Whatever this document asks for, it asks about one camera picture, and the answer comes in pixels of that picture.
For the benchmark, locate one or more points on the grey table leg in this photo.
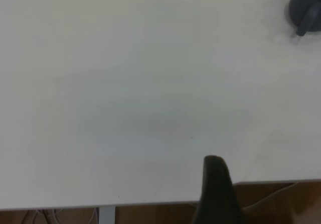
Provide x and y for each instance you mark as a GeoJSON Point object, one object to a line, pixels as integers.
{"type": "Point", "coordinates": [107, 216]}

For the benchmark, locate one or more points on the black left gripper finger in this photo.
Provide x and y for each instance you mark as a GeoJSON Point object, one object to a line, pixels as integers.
{"type": "Point", "coordinates": [218, 196]}

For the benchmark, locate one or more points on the dark grey ceramic mug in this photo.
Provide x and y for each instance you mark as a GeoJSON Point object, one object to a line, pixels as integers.
{"type": "Point", "coordinates": [301, 5]}

